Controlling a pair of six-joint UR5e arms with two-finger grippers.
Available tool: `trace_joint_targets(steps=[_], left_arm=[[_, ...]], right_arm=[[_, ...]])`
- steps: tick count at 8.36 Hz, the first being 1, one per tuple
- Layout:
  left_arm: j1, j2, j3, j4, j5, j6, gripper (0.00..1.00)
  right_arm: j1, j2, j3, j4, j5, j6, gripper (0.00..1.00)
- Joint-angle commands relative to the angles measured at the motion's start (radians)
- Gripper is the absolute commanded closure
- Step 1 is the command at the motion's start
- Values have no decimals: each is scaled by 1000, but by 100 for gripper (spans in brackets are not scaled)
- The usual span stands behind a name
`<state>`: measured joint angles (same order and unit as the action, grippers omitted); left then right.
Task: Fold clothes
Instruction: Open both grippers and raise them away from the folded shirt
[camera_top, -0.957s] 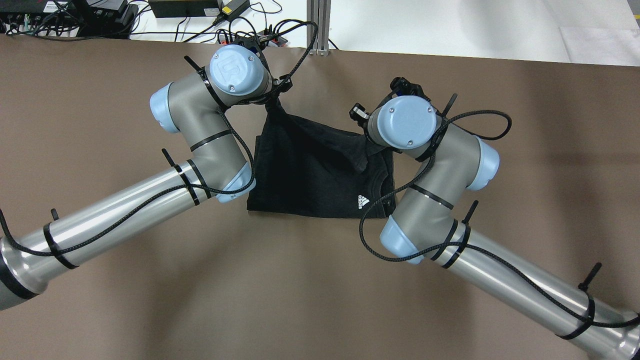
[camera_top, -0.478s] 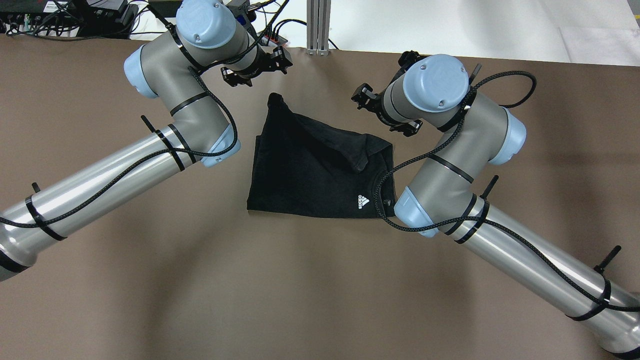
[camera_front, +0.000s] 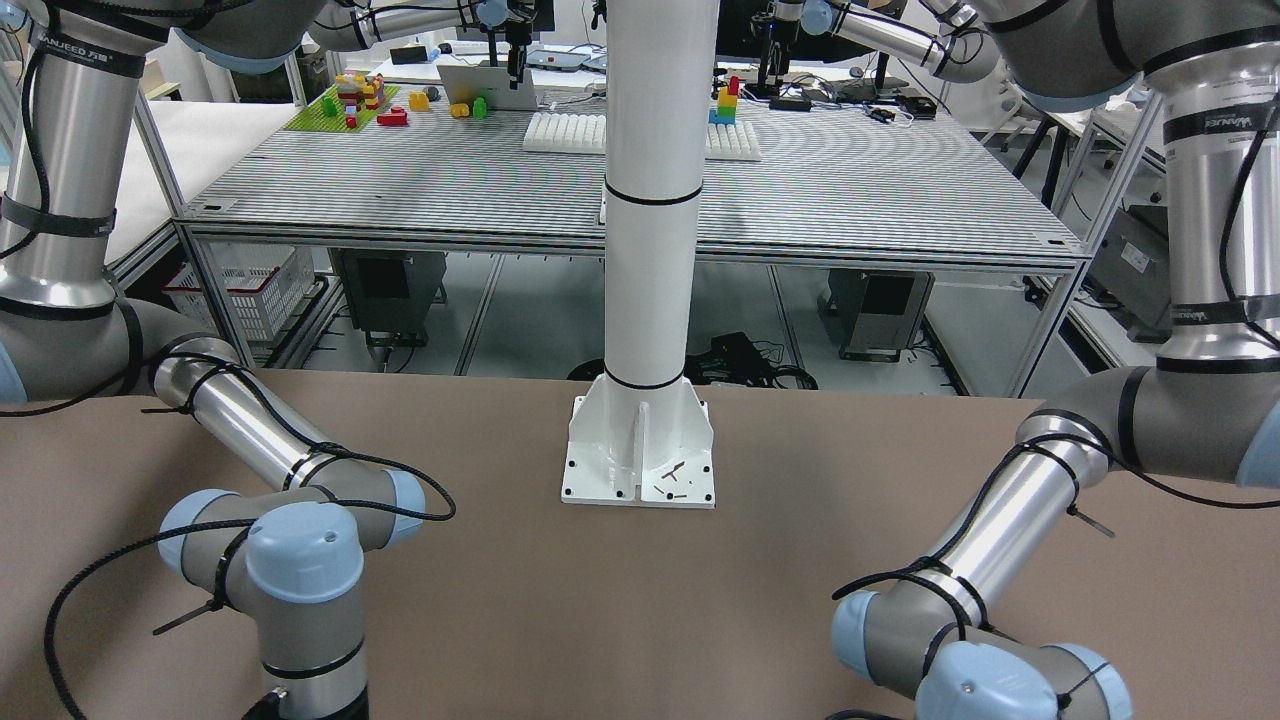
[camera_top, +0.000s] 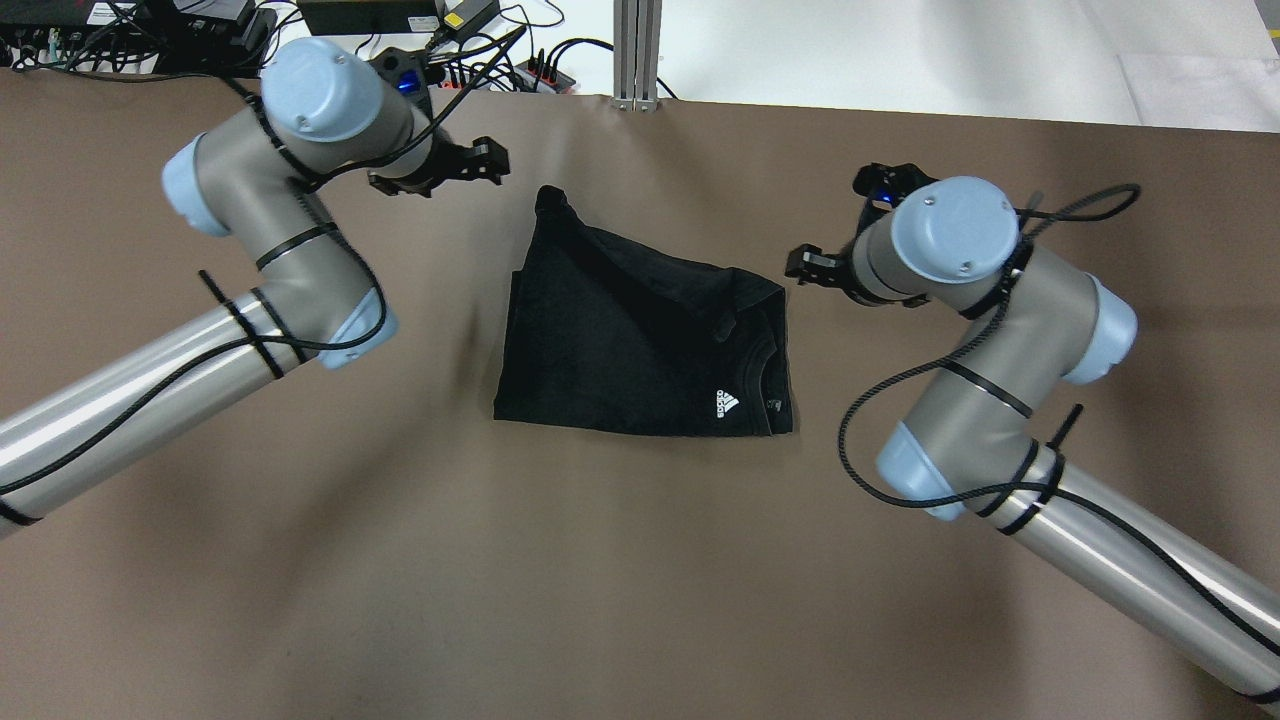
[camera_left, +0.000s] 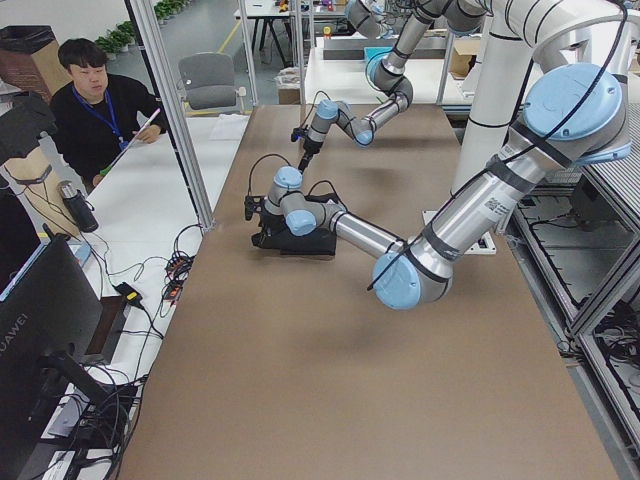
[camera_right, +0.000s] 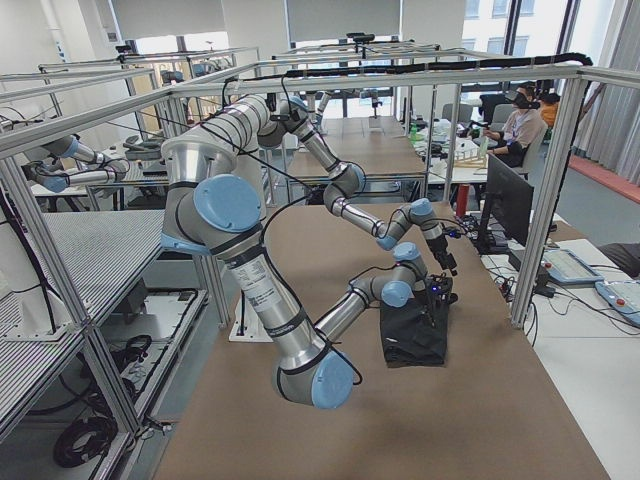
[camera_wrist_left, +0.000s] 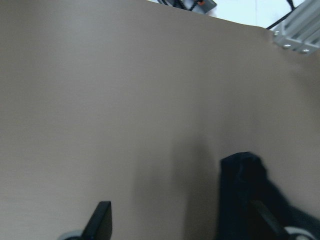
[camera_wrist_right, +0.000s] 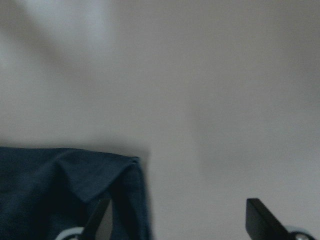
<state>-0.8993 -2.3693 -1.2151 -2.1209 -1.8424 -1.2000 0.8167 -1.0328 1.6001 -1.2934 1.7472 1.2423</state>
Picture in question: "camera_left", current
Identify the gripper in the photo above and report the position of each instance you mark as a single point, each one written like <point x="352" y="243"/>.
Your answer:
<point x="310" y="146"/>
<point x="270" y="223"/>

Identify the black printed t-shirt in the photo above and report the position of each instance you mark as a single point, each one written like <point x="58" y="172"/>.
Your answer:
<point x="307" y="231"/>

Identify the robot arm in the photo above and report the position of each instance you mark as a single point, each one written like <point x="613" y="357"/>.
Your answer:
<point x="386" y="73"/>
<point x="552" y="94"/>

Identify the orange power strip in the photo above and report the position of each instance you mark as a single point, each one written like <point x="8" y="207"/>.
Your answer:
<point x="177" y="270"/>

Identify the blue plastic bin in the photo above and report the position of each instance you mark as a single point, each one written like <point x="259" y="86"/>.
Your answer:
<point x="375" y="52"/>

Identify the grey office chair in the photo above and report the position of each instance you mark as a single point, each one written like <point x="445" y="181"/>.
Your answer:
<point x="209" y="82"/>

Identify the black power adapter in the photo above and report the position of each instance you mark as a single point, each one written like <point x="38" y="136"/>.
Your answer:
<point x="131" y="295"/>

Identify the metal reacher grabber tool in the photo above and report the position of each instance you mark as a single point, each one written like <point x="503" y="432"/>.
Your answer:
<point x="130" y="142"/>

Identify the cardboard box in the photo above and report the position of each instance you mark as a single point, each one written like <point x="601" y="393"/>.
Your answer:
<point x="463" y="57"/>

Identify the black water bottle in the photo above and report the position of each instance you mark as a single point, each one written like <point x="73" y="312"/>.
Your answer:
<point x="77" y="206"/>

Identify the seated person in black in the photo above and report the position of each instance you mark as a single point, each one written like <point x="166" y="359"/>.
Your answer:
<point x="98" y="114"/>

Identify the black computer monitor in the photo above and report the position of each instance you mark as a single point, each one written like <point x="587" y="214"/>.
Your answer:
<point x="51" y="308"/>

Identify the aluminium frame post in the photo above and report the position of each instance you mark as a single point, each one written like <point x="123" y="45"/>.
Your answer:
<point x="148" y="37"/>

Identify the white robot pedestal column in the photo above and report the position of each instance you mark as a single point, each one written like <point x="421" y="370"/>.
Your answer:
<point x="479" y="197"/>

